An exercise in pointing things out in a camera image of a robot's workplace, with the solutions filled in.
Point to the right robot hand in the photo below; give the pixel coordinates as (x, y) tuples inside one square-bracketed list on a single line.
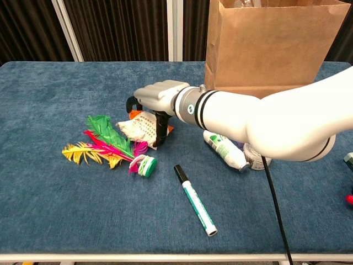
[(157, 95)]

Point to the white and orange wrapper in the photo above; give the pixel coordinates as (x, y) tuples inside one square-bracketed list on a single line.
[(138, 129)]

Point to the small red toy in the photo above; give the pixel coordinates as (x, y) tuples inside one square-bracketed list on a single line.
[(350, 199)]

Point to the white glue bottle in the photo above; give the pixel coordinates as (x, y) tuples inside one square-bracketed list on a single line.
[(229, 154)]

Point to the brown paper bag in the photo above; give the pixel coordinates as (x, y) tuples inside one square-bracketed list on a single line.
[(262, 49)]

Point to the clear jar of paper clips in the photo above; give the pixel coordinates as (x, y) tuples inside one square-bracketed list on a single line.
[(252, 160)]

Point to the colourful feather shuttlecock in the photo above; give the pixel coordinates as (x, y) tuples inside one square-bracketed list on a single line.
[(107, 132)]

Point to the black pleated curtain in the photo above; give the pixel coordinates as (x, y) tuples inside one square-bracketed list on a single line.
[(195, 27), (115, 27), (27, 27), (343, 41)]

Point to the green white marker pen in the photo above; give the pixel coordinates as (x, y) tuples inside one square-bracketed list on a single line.
[(194, 200)]

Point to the blue table cloth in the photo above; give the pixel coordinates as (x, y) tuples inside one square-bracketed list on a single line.
[(55, 193)]

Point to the small green sharpener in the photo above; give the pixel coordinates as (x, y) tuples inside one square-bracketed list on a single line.
[(349, 160)]

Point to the upright white frame post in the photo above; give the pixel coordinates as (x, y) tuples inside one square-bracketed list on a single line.
[(174, 30)]

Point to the slanted white frame post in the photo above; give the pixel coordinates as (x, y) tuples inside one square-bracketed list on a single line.
[(67, 30)]

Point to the white table frame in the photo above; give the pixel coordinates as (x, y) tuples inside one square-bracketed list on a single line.
[(165, 257)]

